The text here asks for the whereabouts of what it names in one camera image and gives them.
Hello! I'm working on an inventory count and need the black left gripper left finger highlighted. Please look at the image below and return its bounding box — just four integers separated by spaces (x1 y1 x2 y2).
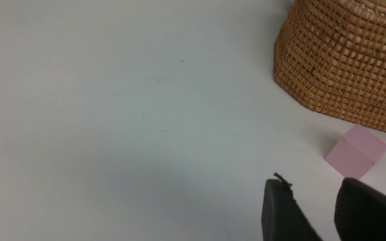
261 172 322 241

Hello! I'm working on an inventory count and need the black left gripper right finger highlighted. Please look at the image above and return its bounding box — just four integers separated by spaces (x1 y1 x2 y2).
334 177 386 241

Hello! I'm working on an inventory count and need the pink foam cube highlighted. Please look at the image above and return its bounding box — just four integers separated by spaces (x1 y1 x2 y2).
324 125 386 179

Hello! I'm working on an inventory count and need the woven wicker basket green lining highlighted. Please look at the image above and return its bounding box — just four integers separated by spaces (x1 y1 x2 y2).
273 0 386 133

